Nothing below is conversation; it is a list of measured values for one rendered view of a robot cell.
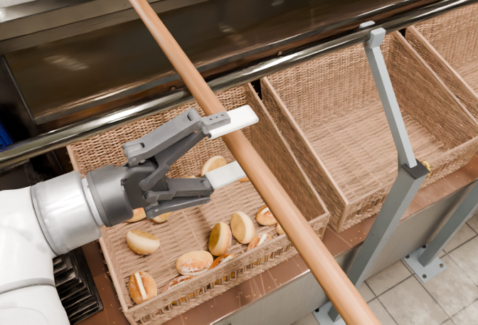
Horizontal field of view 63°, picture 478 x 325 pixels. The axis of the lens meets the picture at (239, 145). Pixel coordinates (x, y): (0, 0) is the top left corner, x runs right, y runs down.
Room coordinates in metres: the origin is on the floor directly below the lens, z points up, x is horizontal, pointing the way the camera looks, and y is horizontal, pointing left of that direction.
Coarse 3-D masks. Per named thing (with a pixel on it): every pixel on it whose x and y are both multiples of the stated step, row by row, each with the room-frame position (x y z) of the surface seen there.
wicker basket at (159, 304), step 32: (224, 96) 0.90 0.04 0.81; (256, 96) 0.88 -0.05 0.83; (128, 128) 0.76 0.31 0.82; (256, 128) 0.87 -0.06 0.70; (96, 160) 0.69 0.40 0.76; (192, 160) 0.79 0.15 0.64; (288, 160) 0.70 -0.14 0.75; (256, 192) 0.70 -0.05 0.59; (288, 192) 0.69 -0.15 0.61; (128, 224) 0.59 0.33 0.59; (160, 224) 0.59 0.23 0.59; (192, 224) 0.59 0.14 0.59; (256, 224) 0.59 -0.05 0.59; (320, 224) 0.52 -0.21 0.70; (128, 256) 0.49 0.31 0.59; (160, 256) 0.49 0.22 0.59; (256, 256) 0.44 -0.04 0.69; (288, 256) 0.49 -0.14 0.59; (160, 288) 0.40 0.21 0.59; (192, 288) 0.36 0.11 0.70; (224, 288) 0.39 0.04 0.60; (128, 320) 0.28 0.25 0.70; (160, 320) 0.31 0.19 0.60
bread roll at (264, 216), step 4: (260, 208) 0.62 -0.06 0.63; (264, 208) 0.61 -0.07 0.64; (260, 212) 0.60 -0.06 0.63; (264, 212) 0.60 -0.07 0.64; (268, 212) 0.60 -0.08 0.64; (256, 216) 0.60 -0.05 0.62; (260, 216) 0.59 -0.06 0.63; (264, 216) 0.59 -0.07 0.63; (268, 216) 0.59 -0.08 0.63; (272, 216) 0.59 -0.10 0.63; (260, 220) 0.58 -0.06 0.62; (264, 220) 0.58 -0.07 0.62; (268, 220) 0.58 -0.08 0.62; (272, 220) 0.58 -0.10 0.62; (276, 220) 0.58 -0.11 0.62; (264, 224) 0.58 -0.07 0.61; (268, 224) 0.58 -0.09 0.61; (272, 224) 0.58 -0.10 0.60
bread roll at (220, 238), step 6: (222, 222) 0.57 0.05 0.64; (216, 228) 0.55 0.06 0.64; (222, 228) 0.54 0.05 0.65; (228, 228) 0.55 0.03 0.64; (216, 234) 0.53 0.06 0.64; (222, 234) 0.52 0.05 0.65; (228, 234) 0.53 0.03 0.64; (210, 240) 0.52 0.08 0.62; (216, 240) 0.51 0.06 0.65; (222, 240) 0.50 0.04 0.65; (228, 240) 0.51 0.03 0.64; (210, 246) 0.50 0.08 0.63; (216, 246) 0.49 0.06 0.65; (222, 246) 0.49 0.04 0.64; (228, 246) 0.50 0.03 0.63; (216, 252) 0.48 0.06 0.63; (222, 252) 0.48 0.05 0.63
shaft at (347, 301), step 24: (144, 0) 0.75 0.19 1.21; (168, 48) 0.58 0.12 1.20; (192, 72) 0.52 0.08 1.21; (240, 144) 0.36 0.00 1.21; (264, 168) 0.32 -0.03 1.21; (264, 192) 0.28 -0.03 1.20; (288, 216) 0.24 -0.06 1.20; (312, 240) 0.21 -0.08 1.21; (312, 264) 0.19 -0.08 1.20; (336, 264) 0.19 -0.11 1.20; (336, 288) 0.16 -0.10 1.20; (360, 312) 0.13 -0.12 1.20
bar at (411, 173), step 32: (448, 0) 0.81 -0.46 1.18; (352, 32) 0.68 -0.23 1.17; (384, 32) 0.69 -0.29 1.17; (256, 64) 0.58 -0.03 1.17; (288, 64) 0.59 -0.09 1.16; (384, 64) 0.67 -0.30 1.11; (160, 96) 0.49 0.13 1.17; (192, 96) 0.50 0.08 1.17; (384, 96) 0.62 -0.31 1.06; (64, 128) 0.42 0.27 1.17; (96, 128) 0.43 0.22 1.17; (0, 160) 0.36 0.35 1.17; (416, 160) 0.54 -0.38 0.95; (416, 192) 0.50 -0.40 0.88; (384, 224) 0.50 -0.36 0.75; (448, 224) 0.74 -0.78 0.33; (416, 256) 0.76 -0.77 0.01; (320, 320) 0.50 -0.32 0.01
